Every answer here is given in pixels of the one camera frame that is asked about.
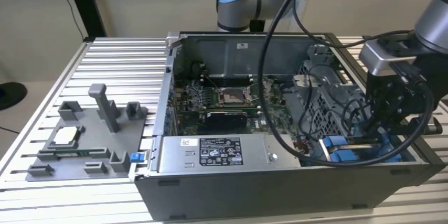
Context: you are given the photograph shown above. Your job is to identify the silver CPU chip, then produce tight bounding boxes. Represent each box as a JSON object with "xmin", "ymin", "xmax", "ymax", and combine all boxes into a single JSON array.
[{"xmin": 51, "ymin": 126, "xmax": 80, "ymax": 145}]

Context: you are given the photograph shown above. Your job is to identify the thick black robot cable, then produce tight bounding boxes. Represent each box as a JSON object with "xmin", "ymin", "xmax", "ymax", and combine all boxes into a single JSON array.
[{"xmin": 260, "ymin": 0, "xmax": 439, "ymax": 168}]

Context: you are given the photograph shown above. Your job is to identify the silver perforated disk bay cage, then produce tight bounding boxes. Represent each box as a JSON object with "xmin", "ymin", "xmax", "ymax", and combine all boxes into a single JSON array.
[{"xmin": 291, "ymin": 59, "xmax": 371, "ymax": 142}]

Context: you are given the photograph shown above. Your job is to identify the green motherboard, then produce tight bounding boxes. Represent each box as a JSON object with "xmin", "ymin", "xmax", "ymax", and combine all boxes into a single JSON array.
[{"xmin": 172, "ymin": 74, "xmax": 307, "ymax": 142}]

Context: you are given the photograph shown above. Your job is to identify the black disk wire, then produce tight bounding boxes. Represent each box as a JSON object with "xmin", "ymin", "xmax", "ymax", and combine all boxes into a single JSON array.
[{"xmin": 340, "ymin": 98, "xmax": 381, "ymax": 146}]

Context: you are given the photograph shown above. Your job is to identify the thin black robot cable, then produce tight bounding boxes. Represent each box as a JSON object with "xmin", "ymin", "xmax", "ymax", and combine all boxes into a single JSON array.
[{"xmin": 292, "ymin": 0, "xmax": 417, "ymax": 49}]

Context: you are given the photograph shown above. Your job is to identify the CPU socket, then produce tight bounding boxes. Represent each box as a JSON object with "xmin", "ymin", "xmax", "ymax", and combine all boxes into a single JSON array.
[{"xmin": 216, "ymin": 85, "xmax": 256, "ymax": 109}]

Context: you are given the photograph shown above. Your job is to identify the grey parts rack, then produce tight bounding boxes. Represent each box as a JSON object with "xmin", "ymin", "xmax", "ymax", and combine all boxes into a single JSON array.
[{"xmin": 25, "ymin": 83, "xmax": 151, "ymax": 183}]

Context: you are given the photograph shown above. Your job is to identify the red and yellow power wires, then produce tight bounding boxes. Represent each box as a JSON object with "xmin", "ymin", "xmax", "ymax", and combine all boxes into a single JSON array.
[{"xmin": 292, "ymin": 136, "xmax": 317, "ymax": 155}]

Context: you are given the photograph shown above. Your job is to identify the black round stand base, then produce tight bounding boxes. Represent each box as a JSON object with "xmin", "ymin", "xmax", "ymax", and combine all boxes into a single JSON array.
[{"xmin": 0, "ymin": 82, "xmax": 28, "ymax": 111}]

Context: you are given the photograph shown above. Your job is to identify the locking lever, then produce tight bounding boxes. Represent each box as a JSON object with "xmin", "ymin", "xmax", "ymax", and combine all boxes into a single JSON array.
[{"xmin": 204, "ymin": 74, "xmax": 223, "ymax": 90}]

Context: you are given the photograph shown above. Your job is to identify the blue plastic case latch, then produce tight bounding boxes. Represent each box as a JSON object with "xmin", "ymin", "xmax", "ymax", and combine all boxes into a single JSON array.
[{"xmin": 128, "ymin": 152, "xmax": 145, "ymax": 164}]

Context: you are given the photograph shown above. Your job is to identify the black metal post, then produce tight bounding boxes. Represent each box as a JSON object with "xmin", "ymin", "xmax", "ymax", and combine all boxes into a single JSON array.
[{"xmin": 64, "ymin": 0, "xmax": 108, "ymax": 39}]

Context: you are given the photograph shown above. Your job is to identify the silver power supply unit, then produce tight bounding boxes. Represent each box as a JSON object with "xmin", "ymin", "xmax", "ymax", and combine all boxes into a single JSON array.
[{"xmin": 153, "ymin": 134, "xmax": 304, "ymax": 177}]

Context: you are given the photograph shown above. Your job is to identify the grey plastic bracket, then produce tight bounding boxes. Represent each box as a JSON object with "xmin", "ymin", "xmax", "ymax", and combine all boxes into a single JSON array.
[{"xmin": 305, "ymin": 45, "xmax": 333, "ymax": 64}]

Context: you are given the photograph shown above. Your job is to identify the blue disk wire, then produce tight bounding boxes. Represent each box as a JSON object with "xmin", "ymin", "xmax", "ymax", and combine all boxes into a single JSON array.
[{"xmin": 352, "ymin": 120, "xmax": 367, "ymax": 141}]

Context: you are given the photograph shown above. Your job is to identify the dark grey PC case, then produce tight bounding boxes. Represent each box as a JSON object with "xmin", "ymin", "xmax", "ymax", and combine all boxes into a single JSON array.
[{"xmin": 128, "ymin": 31, "xmax": 444, "ymax": 221}]

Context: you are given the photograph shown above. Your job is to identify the green RAM stick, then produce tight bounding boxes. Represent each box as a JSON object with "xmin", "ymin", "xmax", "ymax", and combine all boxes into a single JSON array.
[{"xmin": 39, "ymin": 148, "xmax": 108, "ymax": 157}]

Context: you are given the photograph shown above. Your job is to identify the black graphics card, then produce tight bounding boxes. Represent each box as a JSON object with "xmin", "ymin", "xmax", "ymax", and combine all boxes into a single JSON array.
[{"xmin": 199, "ymin": 110, "xmax": 251, "ymax": 135}]

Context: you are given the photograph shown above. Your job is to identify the hard disk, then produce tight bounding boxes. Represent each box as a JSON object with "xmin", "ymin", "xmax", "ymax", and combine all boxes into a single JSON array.
[{"xmin": 319, "ymin": 132, "xmax": 404, "ymax": 164}]

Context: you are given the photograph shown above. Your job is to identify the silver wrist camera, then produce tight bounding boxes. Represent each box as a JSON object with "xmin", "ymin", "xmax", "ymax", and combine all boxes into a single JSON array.
[{"xmin": 359, "ymin": 37, "xmax": 423, "ymax": 78}]

